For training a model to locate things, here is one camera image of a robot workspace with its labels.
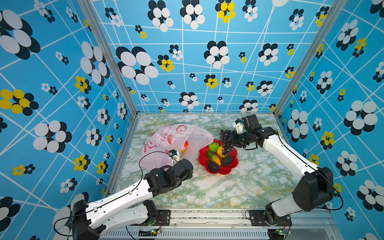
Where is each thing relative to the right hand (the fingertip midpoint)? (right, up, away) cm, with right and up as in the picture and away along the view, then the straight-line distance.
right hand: (226, 141), depth 83 cm
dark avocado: (+1, -13, +7) cm, 14 cm away
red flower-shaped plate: (-12, -13, +8) cm, 20 cm away
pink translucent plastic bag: (-23, +1, +5) cm, 24 cm away
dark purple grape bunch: (-1, 0, -4) cm, 4 cm away
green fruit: (-6, -5, +11) cm, 13 cm away
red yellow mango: (-23, -3, +4) cm, 24 cm away
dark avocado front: (-7, -15, +3) cm, 17 cm away
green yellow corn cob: (-6, -11, +9) cm, 15 cm away
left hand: (-19, -13, -8) cm, 25 cm away
